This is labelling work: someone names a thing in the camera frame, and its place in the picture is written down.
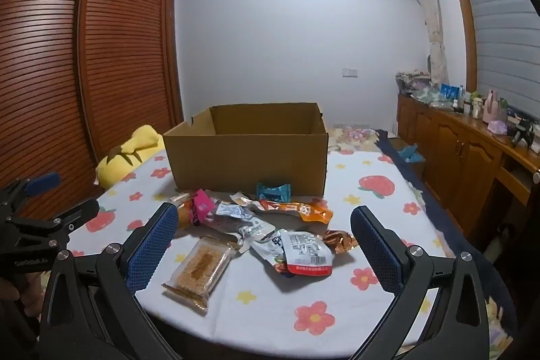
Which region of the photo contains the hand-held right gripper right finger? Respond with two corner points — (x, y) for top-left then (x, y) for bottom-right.
(350, 206), (496, 360)

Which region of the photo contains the teal wrapped candy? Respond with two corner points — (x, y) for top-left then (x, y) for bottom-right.
(256, 182), (293, 202)

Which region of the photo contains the brown candy wrapper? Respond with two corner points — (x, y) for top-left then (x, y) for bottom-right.
(323, 229), (359, 254)

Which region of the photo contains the brown cardboard box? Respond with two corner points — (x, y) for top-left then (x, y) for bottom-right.
(162, 103), (329, 198)

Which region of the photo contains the white pouch with red label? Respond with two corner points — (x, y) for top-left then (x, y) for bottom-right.
(276, 231), (334, 274)

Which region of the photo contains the window with grey blind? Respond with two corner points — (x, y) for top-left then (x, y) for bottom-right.
(443, 0), (540, 112)

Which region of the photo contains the pile of folded cloths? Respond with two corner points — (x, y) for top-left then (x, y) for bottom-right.
(396, 70), (432, 97)

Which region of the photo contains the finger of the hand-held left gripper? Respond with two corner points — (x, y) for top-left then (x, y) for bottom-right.
(5, 197), (100, 256)
(0, 172), (60, 217)

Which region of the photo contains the wooden cabinet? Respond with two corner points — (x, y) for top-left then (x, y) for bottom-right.
(397, 94), (540, 255)

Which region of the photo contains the yellow plush toy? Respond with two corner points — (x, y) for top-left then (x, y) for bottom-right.
(93, 125), (166, 189)

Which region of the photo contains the orange snack packet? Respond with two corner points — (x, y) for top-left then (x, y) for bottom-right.
(253, 197), (334, 223)

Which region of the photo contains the yellow-orange snack packet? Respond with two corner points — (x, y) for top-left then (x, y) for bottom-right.
(169, 193), (199, 230)

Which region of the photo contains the teal plastic bag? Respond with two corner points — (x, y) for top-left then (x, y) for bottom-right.
(399, 145), (426, 164)

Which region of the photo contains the colourful floral bedsheet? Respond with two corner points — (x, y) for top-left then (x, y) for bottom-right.
(328, 126), (380, 153)

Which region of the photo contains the white packet with blue print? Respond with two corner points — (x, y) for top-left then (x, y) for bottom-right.
(249, 228), (292, 266)

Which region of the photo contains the wooden shelf with items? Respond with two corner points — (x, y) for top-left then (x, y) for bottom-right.
(453, 86), (509, 122)

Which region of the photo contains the clear-wrapped cereal bar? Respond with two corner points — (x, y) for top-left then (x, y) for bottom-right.
(161, 236), (238, 314)

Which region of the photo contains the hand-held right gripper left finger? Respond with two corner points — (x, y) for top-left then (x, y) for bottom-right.
(38, 202), (182, 360)

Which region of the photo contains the dark blue bedspread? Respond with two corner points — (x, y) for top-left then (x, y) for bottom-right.
(375, 130), (519, 344)

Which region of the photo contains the pink snack packet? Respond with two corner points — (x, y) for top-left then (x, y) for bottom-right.
(190, 189), (217, 226)

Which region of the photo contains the silver snack packet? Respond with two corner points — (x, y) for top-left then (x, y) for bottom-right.
(213, 202), (254, 223)

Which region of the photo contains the brown slatted wardrobe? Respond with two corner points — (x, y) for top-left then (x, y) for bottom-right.
(0, 0), (184, 226)

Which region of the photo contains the plain white snack packet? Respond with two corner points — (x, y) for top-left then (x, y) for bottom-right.
(202, 217), (279, 245)

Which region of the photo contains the pale floral curtain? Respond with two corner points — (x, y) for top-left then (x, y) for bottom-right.
(407, 0), (448, 84)

